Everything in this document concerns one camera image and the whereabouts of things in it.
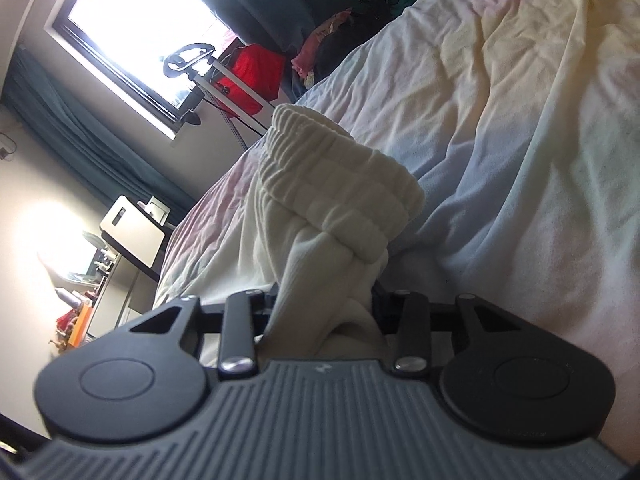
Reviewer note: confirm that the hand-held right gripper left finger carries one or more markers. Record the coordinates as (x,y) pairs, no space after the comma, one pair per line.
(240,322)

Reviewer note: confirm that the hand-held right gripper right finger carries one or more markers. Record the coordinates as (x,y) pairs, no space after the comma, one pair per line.
(412,322)

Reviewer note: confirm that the cream pants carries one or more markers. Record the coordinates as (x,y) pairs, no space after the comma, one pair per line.
(330,200)

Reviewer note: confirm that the pile of clothes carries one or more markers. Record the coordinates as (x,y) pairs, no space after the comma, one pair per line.
(345,35)

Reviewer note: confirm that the white dressing table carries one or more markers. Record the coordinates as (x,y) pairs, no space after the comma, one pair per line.
(117,290)

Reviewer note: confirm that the white chair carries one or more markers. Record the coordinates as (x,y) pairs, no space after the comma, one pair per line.
(132,232)

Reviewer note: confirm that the orange box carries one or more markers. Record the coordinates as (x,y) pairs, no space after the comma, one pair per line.
(80,327)

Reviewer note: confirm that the grey spray bottle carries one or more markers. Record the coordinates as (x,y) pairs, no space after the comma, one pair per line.
(67,297)

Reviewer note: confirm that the dressing table mirror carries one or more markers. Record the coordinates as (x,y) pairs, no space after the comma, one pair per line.
(70,255)

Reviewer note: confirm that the black object on windowsill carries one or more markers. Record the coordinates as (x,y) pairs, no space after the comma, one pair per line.
(191,116)

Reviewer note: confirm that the bed with pink white sheet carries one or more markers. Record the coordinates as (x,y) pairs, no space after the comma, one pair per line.
(525,110)

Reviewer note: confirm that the red bag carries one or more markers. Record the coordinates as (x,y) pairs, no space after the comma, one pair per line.
(257,72)

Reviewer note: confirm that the garment steamer stand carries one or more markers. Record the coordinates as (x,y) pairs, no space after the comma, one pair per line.
(192,55)

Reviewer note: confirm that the window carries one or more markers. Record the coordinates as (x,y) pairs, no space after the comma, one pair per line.
(140,20)

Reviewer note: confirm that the white wall box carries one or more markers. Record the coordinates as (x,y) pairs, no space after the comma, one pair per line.
(155,209)

